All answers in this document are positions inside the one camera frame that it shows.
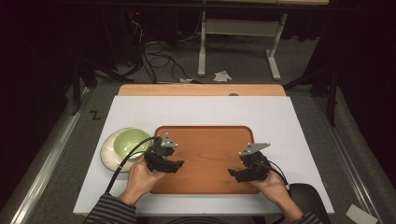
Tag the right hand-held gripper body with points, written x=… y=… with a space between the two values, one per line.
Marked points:
x=255 y=163

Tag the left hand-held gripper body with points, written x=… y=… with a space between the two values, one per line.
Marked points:
x=157 y=155

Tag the person's left hand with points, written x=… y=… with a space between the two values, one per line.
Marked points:
x=141 y=182

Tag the person's right hand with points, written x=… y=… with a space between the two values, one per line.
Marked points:
x=274 y=188

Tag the green bowl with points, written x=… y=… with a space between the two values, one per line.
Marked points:
x=107 y=155
x=129 y=143

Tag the brown wooden tray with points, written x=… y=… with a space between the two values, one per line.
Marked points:
x=208 y=155

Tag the white table mat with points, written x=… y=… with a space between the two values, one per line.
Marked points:
x=202 y=112

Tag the black chair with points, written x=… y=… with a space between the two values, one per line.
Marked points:
x=308 y=199

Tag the wooden table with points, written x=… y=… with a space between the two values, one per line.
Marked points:
x=199 y=90

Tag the small crumpled white paper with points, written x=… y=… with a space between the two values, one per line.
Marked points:
x=186 y=80

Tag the black tripod stand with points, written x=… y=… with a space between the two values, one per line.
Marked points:
x=84 y=74
x=331 y=90

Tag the flat white paper sheet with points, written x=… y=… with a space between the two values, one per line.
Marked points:
x=358 y=214

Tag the metal floor rail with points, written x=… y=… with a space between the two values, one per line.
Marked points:
x=46 y=161
x=348 y=155

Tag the white metal desk frame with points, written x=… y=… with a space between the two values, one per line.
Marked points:
x=239 y=27

